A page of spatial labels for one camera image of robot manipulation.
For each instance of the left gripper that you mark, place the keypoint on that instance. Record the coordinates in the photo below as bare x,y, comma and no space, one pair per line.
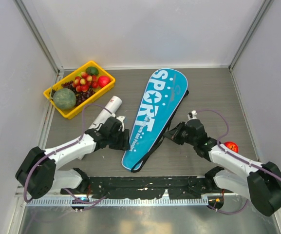
119,146

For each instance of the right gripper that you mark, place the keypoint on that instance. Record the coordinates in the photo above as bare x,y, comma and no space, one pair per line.
174,134

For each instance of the white shuttlecock tube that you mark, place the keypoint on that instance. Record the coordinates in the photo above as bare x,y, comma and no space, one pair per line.
106,109

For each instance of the blue racket bag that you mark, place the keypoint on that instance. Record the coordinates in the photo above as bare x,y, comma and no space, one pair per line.
164,92

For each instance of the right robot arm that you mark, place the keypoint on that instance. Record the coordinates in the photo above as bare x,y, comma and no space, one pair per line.
259,183

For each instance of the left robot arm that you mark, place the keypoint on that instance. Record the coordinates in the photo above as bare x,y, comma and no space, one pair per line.
40,171

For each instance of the red apple in bin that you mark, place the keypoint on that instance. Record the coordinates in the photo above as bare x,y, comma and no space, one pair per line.
103,81

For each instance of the dark purple grapes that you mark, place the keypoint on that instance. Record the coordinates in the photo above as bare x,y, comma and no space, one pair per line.
82,92

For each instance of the red apple on table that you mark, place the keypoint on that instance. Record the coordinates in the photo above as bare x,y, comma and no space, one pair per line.
232,146

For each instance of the red cherry bunch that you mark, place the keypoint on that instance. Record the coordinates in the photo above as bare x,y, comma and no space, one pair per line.
85,81

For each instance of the green melon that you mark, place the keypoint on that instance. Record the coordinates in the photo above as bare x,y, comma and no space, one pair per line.
64,99

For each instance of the green lime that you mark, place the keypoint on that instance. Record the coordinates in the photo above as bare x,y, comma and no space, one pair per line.
93,71

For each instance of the yellow plastic bin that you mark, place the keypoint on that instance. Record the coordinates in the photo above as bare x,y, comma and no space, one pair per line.
99,92

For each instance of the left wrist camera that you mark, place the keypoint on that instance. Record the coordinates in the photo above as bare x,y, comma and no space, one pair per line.
121,120

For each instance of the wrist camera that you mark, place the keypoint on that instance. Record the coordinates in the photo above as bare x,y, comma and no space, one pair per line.
192,115
121,120

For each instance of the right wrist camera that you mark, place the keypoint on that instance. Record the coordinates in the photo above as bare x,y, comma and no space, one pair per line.
192,115

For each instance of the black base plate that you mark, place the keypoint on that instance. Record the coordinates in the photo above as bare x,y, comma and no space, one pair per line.
148,187

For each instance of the white cable duct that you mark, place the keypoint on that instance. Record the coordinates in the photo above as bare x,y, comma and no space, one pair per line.
63,201

